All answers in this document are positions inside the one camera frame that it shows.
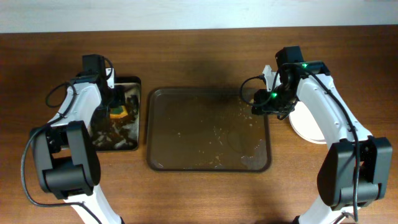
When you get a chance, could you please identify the pinkish white plate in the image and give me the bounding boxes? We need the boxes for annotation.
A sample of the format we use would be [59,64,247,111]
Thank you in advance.
[289,101,326,144]

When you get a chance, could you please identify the green orange sponge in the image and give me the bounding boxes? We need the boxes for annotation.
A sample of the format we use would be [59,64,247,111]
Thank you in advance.
[109,105,128,119]

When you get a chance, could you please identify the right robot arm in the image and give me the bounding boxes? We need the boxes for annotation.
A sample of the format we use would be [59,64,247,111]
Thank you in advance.
[251,46,392,224]

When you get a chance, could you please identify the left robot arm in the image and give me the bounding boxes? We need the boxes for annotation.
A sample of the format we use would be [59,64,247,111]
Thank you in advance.
[21,54,124,223]

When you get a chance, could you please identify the black soapy water tray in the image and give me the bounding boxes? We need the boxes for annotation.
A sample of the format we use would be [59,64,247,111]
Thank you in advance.
[90,76,141,152]

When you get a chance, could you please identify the brown serving tray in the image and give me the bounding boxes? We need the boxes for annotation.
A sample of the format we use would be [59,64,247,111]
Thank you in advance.
[146,88,272,172]

